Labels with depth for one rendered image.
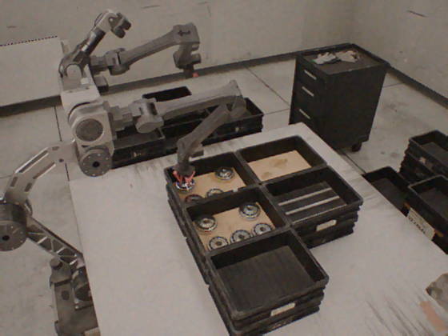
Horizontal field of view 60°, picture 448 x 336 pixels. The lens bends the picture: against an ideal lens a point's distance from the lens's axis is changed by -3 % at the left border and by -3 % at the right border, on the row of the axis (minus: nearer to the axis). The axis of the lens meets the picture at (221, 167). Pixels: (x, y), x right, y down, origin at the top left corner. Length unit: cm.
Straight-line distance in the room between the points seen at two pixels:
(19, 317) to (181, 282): 129
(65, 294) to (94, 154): 102
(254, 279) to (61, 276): 127
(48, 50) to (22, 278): 239
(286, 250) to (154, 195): 83
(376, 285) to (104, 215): 138
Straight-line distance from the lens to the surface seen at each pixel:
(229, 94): 152
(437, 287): 203
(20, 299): 289
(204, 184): 207
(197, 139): 176
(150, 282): 185
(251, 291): 164
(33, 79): 457
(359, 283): 191
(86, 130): 142
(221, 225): 186
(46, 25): 449
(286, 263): 174
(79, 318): 238
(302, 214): 195
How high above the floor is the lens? 219
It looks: 39 degrees down
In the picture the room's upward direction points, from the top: straight up
